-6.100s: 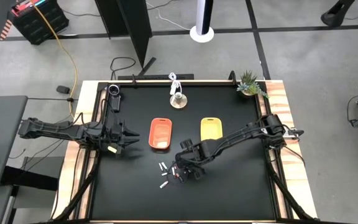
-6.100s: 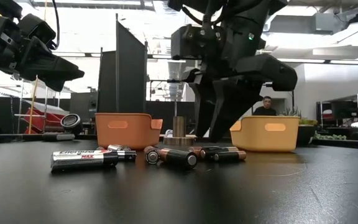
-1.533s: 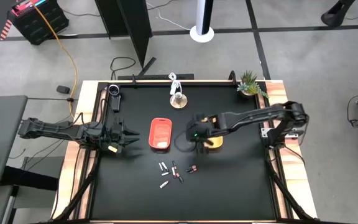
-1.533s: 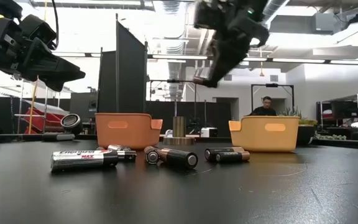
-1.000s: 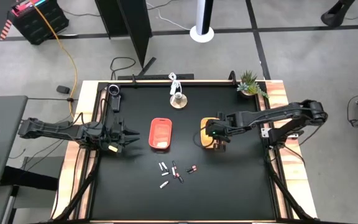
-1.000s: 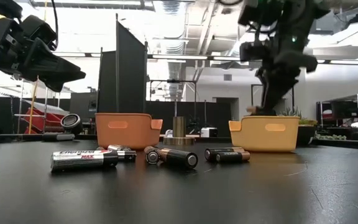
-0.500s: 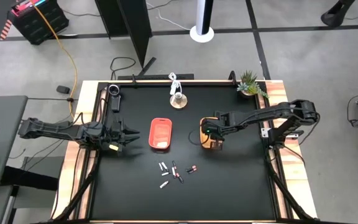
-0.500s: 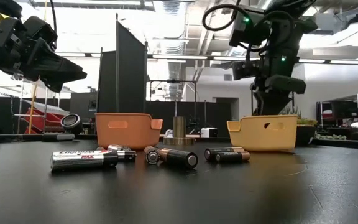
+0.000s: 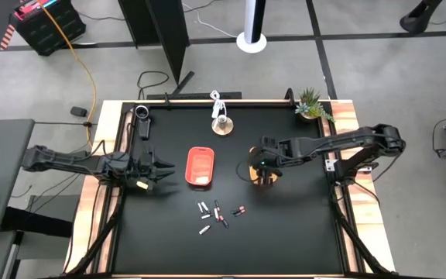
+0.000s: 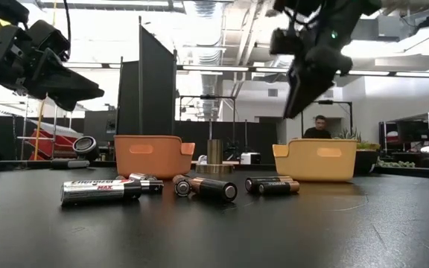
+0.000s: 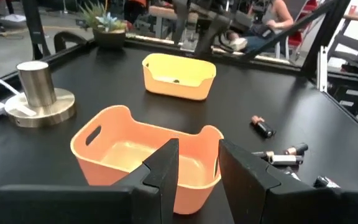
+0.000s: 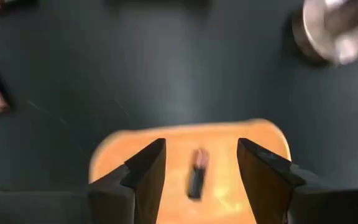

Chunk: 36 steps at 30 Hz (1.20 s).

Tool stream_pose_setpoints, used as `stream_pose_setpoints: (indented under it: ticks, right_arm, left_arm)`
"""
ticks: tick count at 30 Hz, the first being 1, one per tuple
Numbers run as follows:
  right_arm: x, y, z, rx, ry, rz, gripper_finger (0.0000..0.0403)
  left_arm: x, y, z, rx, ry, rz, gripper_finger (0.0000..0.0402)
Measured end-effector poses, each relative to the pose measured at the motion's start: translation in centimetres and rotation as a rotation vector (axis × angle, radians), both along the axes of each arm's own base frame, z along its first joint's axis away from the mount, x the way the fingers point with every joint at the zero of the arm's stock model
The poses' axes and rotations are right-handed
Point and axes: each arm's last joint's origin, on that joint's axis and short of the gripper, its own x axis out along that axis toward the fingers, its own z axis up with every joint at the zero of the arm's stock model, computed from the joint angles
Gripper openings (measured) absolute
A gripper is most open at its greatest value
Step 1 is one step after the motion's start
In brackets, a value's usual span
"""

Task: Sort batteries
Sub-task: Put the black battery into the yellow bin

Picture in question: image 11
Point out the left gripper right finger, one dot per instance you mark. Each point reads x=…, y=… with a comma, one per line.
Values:
x=247, y=186

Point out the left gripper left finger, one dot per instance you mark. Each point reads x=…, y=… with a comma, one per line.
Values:
x=163, y=186

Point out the silver battery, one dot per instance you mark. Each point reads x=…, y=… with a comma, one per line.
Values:
x=259, y=153
x=286, y=159

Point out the copper black battery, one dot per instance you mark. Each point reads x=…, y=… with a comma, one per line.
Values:
x=297, y=149
x=263, y=127

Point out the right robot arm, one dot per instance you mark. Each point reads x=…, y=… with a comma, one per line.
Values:
x=210, y=34

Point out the orange plastic bin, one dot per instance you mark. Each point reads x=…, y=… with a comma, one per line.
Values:
x=120, y=149

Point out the yellow plastic bin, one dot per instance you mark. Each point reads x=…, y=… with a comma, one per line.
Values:
x=179, y=90

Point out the silver aluminium extrusion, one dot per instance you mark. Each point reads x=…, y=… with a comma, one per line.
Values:
x=322, y=68

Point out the succulent plant in pot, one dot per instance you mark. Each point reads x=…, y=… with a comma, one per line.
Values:
x=109, y=39

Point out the round wooden stand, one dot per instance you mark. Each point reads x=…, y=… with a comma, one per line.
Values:
x=37, y=87

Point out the person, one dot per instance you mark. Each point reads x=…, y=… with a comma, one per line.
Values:
x=275, y=18

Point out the black equipment stand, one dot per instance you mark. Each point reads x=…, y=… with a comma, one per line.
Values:
x=356, y=46

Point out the black stand post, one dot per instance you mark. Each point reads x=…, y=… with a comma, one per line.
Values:
x=36, y=31

